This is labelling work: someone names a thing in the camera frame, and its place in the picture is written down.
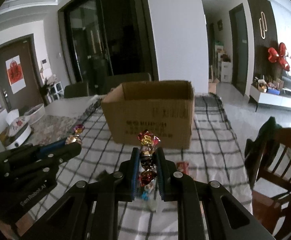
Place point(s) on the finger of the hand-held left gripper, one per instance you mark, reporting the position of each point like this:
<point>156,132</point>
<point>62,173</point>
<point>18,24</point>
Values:
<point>68,151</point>
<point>51,147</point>

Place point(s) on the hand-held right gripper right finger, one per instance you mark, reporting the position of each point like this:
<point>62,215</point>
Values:
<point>160,175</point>

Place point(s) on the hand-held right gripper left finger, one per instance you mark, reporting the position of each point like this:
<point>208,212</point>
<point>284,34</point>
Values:
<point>135,172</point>

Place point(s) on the red gold foil candy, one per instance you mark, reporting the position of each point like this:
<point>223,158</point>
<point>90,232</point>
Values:
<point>146,155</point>
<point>73,140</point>

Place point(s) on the dark snack packet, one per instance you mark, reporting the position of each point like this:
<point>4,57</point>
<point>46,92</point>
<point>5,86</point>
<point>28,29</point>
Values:
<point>101,175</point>

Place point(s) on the brown cardboard box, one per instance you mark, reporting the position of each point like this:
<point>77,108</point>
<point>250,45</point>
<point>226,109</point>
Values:
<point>148,120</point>

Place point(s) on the floral cloth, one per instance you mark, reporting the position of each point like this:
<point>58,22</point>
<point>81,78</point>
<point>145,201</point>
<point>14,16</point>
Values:
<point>53,126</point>

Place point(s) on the red snack packet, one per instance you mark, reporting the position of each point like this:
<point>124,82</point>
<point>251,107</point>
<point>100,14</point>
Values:
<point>183,167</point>

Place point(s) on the small clear snack packet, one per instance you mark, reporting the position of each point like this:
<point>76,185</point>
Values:
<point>149,198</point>

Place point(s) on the white round appliance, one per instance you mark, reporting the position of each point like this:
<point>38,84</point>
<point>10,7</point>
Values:
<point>18,135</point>

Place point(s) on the white round basin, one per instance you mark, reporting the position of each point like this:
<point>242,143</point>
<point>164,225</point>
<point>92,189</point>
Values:
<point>34,112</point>

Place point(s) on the white checked tablecloth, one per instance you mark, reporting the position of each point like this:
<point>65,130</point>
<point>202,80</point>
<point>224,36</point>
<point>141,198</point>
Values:
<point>210,142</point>

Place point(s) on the white shelf unit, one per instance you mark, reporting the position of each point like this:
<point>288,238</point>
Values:
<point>58,87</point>

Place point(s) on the dark dining chair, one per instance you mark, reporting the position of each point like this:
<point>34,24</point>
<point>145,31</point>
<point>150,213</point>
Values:
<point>76,90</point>
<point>128,78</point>

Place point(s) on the brown entrance door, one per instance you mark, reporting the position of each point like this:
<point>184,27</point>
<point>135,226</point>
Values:
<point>30,80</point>

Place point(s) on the red paper door poster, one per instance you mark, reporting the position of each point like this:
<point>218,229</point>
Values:
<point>14,72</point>

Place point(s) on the small cardboard box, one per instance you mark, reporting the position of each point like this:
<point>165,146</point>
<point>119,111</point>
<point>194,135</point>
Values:
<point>213,87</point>

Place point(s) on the dark green cloth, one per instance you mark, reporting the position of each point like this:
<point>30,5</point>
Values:
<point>265,135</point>

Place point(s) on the hallway storage shelf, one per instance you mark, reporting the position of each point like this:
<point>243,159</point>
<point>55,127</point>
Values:
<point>225,70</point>

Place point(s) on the dark glass sliding door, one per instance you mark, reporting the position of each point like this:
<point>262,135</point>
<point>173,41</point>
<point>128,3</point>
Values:
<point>98,30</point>

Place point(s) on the wooden chair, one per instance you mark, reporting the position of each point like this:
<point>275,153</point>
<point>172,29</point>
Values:
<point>285,140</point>

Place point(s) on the white tv cabinet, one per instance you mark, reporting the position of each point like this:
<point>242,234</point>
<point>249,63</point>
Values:
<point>278,101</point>

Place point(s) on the dark interior door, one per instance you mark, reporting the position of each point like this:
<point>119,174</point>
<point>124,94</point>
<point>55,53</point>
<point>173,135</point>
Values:
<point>239,55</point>

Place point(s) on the red foil balloons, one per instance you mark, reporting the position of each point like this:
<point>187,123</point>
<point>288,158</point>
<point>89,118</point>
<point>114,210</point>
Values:
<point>273,55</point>

